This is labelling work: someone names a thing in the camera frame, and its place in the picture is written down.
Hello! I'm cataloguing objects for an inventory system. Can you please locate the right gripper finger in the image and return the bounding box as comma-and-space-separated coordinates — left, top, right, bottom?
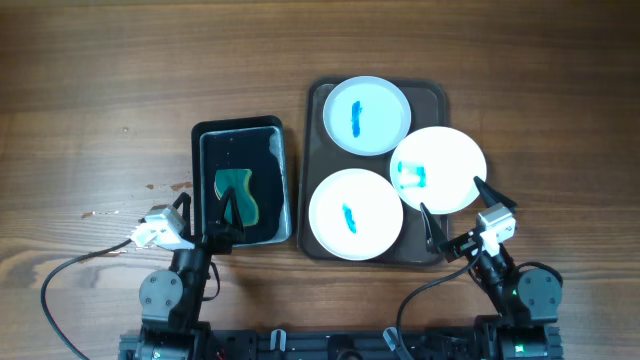
420, 203, 448, 252
473, 176, 518, 211

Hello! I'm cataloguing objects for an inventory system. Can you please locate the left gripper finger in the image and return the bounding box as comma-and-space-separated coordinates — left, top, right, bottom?
215, 187, 244, 231
173, 192, 192, 235

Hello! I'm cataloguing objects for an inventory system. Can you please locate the green yellow sponge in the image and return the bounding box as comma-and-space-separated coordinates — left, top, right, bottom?
214, 169, 259, 227

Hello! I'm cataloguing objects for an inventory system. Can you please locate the white plate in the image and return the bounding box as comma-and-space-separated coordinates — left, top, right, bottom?
322, 76, 412, 156
308, 168, 404, 261
389, 126, 487, 215

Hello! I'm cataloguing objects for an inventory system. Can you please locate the white plate top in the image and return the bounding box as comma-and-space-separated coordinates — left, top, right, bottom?
322, 76, 412, 156

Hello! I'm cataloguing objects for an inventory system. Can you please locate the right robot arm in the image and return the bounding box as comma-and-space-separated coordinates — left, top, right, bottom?
416, 177, 563, 359

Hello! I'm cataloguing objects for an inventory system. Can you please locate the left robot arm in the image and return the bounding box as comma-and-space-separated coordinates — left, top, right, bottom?
119, 188, 245, 360

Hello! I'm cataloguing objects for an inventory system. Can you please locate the black water basin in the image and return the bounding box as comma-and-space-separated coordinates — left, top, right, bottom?
191, 115, 293, 247

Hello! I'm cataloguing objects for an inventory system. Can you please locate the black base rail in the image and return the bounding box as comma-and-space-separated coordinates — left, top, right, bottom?
118, 327, 564, 360

